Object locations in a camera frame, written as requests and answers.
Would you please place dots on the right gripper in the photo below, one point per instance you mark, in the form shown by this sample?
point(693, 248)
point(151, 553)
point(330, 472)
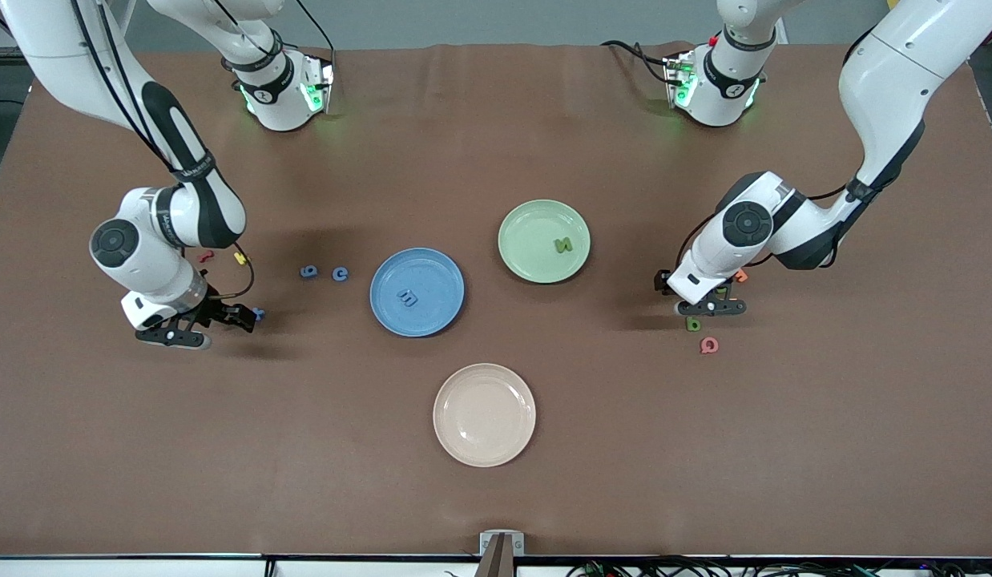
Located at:
point(216, 311)

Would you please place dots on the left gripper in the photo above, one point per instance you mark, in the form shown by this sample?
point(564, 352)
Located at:
point(659, 283)

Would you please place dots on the green foam letter p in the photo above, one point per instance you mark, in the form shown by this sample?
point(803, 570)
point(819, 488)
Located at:
point(693, 324)

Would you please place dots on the blue foam letter g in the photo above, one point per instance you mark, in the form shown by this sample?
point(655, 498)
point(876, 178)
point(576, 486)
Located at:
point(308, 272)

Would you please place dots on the green foam letter N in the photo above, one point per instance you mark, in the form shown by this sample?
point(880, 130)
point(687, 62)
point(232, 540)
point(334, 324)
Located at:
point(563, 245)

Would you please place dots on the blue foam letter c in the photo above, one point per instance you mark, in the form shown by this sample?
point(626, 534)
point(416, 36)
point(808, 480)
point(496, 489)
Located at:
point(340, 274)

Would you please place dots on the blue foam letter m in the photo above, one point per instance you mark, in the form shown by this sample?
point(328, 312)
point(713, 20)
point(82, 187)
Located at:
point(408, 298)

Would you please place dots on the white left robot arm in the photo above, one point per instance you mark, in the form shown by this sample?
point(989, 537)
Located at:
point(889, 88)

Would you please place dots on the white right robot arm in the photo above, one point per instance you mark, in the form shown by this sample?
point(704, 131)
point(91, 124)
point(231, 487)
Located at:
point(55, 48)

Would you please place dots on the pink foam letter Q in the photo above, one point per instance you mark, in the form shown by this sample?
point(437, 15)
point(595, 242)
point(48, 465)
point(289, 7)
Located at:
point(708, 345)

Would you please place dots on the green plate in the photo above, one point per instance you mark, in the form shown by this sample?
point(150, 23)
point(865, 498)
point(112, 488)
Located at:
point(544, 241)

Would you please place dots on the brown table mat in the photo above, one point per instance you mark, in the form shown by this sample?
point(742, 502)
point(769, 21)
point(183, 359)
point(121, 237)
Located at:
point(223, 449)

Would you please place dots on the blue plate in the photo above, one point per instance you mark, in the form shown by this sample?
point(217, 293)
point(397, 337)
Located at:
point(417, 292)

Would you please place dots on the beige plate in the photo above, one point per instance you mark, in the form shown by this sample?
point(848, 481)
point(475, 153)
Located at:
point(484, 415)

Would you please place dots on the white table edge rail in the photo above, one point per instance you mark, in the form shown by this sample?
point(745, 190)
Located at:
point(143, 567)

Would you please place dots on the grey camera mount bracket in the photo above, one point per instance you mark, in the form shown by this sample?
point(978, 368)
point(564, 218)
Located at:
point(502, 545)

